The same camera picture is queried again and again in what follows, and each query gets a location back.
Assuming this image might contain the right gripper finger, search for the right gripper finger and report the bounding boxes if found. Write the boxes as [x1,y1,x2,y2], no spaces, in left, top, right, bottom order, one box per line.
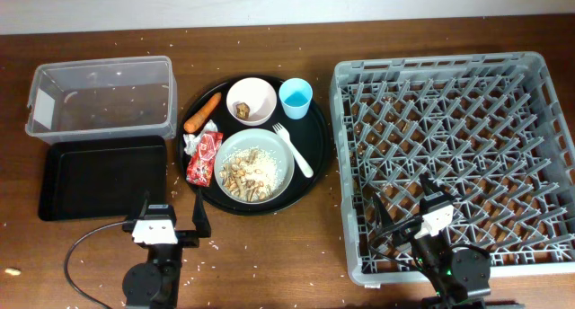
[372,193,394,236]
[420,174,455,204]

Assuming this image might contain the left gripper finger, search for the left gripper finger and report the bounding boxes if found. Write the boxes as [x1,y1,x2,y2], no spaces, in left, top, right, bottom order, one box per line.
[192,189,211,238]
[128,190,150,220]

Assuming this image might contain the red candy wrapper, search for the red candy wrapper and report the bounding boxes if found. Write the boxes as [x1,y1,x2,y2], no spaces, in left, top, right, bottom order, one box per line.
[186,131,224,187]

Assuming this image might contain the rice and nut leftovers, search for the rice and nut leftovers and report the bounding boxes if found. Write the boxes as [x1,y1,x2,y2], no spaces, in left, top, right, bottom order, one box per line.
[218,148,286,204]

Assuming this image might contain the white napkin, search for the white napkin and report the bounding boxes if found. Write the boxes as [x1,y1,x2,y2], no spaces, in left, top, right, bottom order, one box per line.
[182,120,218,156]

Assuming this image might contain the orange carrot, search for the orange carrot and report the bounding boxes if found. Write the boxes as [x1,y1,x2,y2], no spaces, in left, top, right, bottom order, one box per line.
[183,93,222,134]

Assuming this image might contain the white plastic fork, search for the white plastic fork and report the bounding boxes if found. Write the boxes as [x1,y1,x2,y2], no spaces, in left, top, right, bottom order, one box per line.
[272,123,314,178]

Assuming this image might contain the grey plate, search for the grey plate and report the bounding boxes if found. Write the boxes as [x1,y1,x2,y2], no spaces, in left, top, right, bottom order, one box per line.
[214,128,295,206]

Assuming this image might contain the brown food scrap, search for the brown food scrap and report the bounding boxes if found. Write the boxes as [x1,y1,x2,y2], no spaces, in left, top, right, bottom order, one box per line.
[235,102,251,120]

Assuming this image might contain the pink bowl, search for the pink bowl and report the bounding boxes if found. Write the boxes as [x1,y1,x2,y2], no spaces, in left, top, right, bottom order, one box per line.
[226,77,278,127]

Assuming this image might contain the light blue plastic cup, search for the light blue plastic cup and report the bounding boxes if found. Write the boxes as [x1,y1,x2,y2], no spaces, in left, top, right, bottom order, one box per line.
[279,78,313,119]

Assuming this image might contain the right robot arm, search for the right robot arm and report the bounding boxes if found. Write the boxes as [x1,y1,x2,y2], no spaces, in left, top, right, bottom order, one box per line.
[369,174,491,309]

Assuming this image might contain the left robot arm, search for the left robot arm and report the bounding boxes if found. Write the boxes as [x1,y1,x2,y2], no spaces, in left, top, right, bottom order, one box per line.
[122,192,211,309]

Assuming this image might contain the grey dishwasher rack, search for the grey dishwasher rack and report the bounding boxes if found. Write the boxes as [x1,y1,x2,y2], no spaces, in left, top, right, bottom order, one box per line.
[330,52,574,287]

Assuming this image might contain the clear plastic waste bin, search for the clear plastic waste bin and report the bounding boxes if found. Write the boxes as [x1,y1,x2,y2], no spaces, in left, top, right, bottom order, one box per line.
[25,56,178,145]

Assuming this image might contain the black rectangular tray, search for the black rectangular tray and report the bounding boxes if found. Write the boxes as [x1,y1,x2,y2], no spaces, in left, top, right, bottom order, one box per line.
[38,136,167,221]

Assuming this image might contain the round black serving tray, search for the round black serving tray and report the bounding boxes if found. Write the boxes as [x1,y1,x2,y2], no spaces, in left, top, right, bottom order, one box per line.
[174,75,332,216]

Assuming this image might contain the peanut on table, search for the peanut on table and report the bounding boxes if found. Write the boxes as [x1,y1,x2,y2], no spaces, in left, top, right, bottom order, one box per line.
[4,268,22,276]

